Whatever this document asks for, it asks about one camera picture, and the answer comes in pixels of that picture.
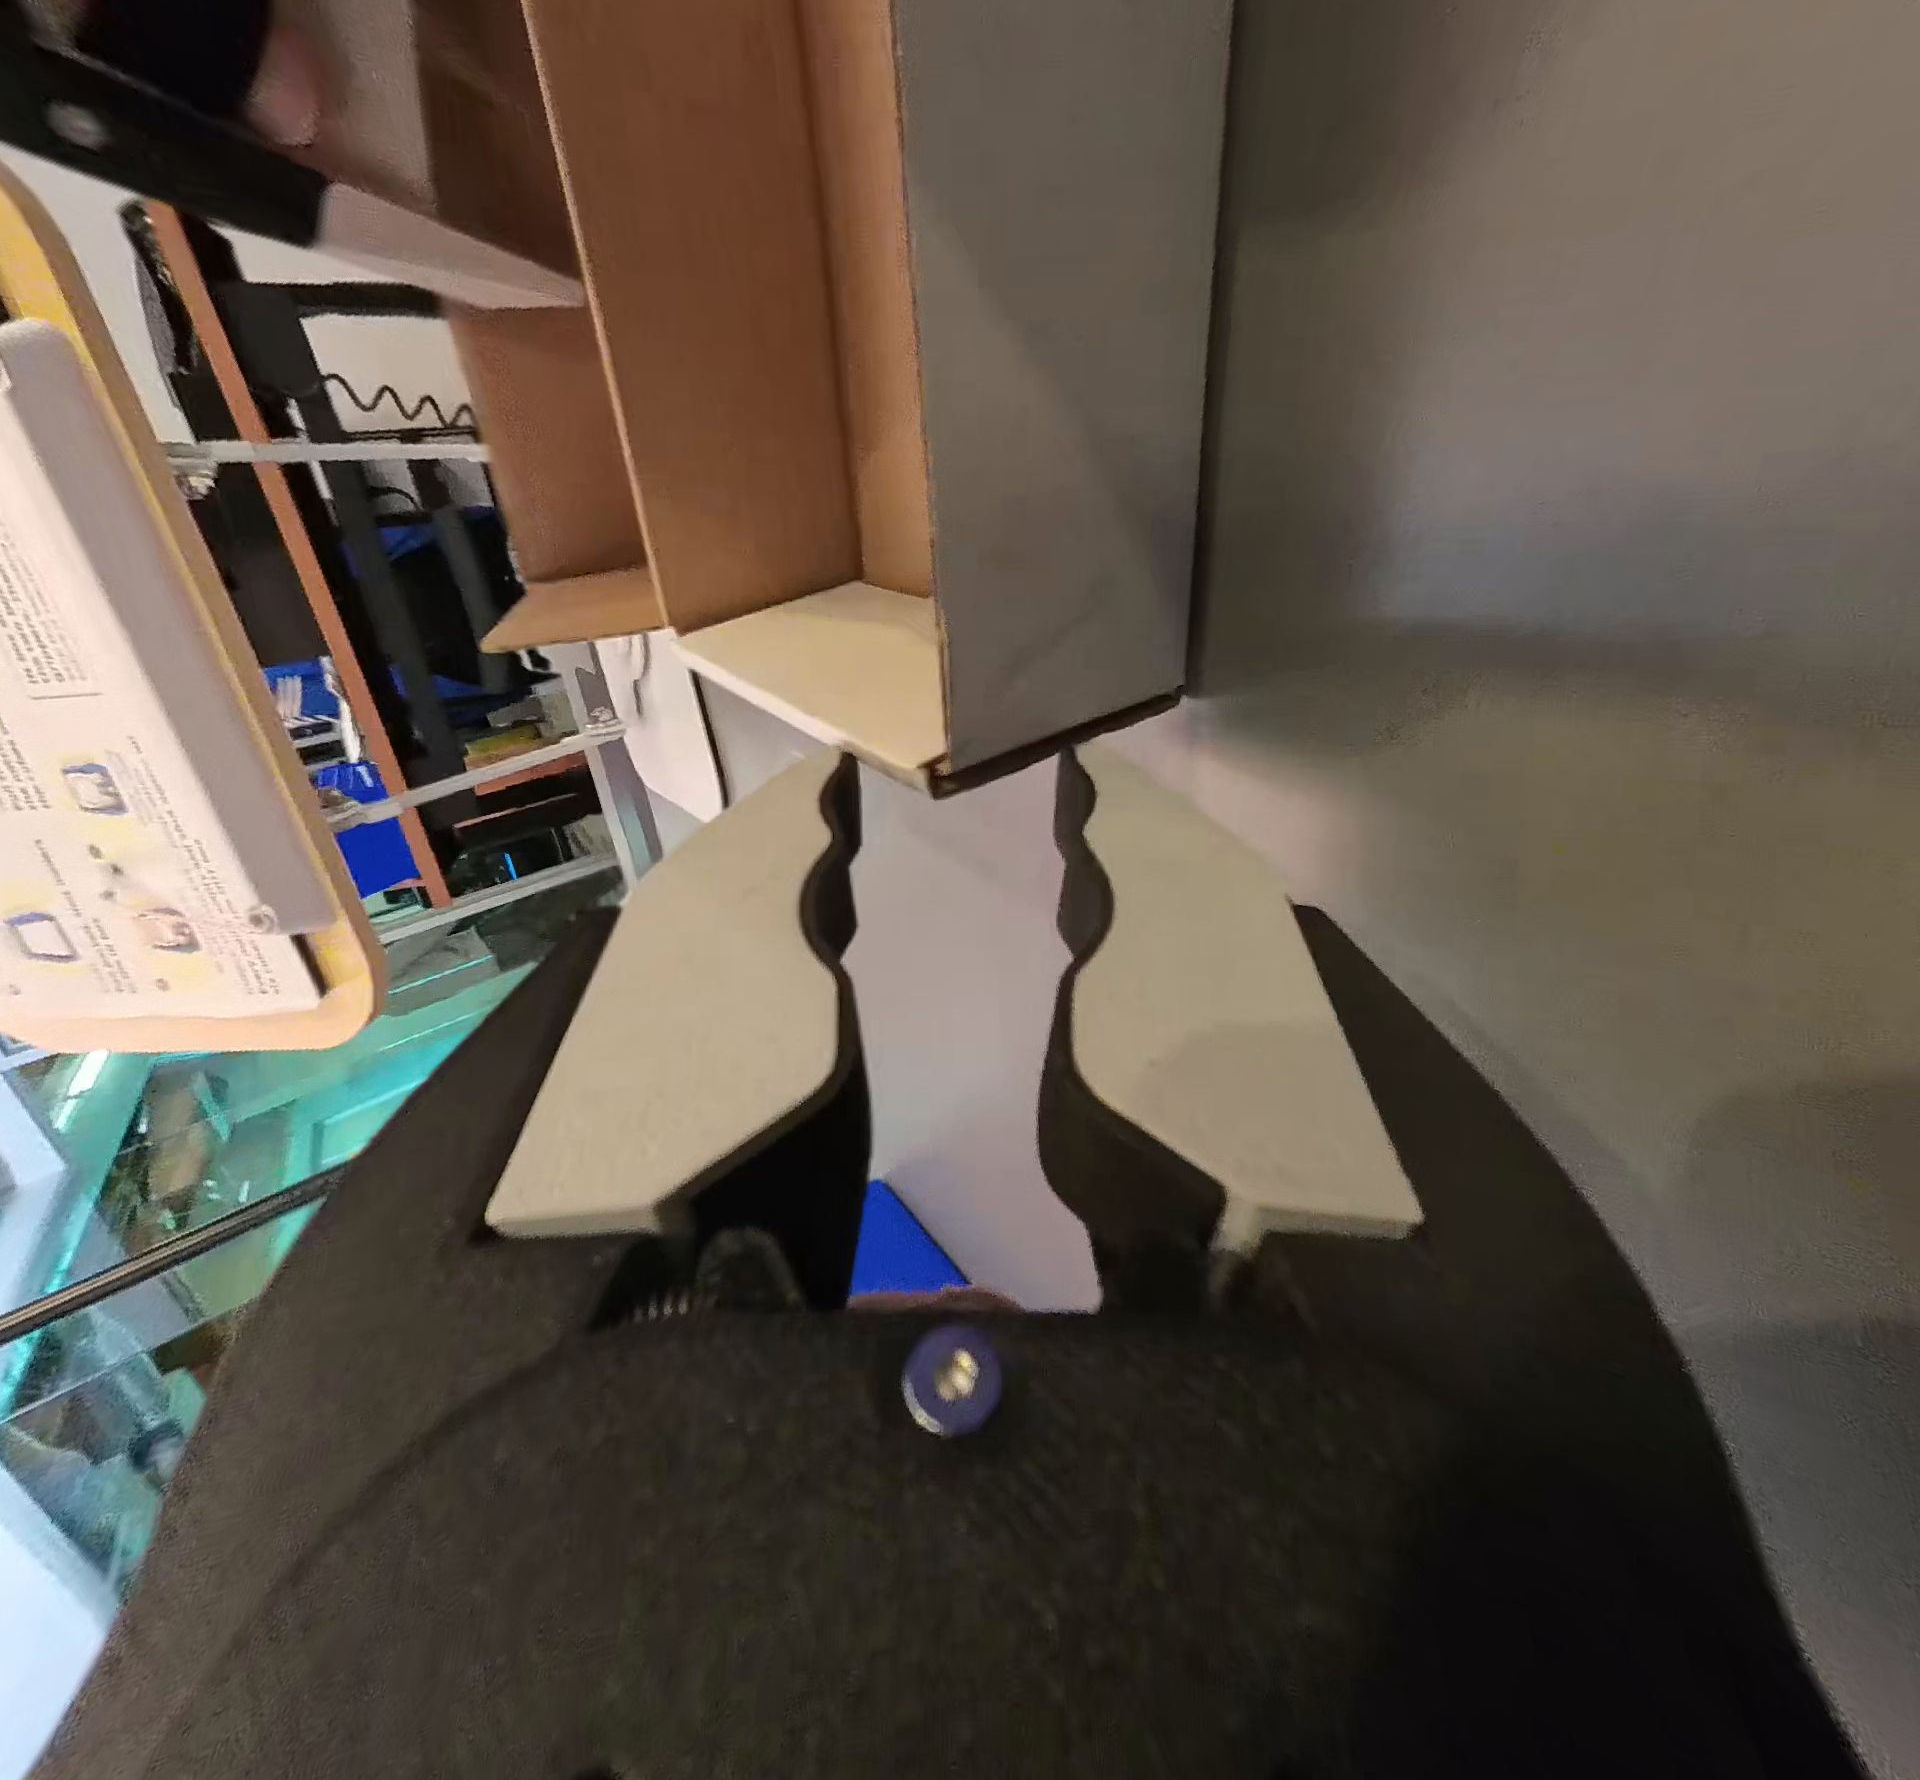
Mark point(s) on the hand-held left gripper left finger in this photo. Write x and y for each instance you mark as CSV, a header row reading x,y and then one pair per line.
x,y
675,1045

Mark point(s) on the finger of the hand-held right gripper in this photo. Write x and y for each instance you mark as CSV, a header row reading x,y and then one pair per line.
x,y
451,263

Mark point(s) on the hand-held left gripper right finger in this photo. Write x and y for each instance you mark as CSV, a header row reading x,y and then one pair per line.
x,y
1246,1061

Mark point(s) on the blue plastic bin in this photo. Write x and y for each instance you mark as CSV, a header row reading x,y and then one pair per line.
x,y
902,1248

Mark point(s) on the white cardboard box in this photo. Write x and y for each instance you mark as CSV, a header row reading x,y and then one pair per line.
x,y
1052,311

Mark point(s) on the glass window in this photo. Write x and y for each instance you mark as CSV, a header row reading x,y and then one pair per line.
x,y
226,1152

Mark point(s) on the wood-edged display board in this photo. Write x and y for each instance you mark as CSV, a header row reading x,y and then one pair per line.
x,y
226,760

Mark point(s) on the printed paper sheet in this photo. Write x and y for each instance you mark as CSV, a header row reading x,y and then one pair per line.
x,y
91,791

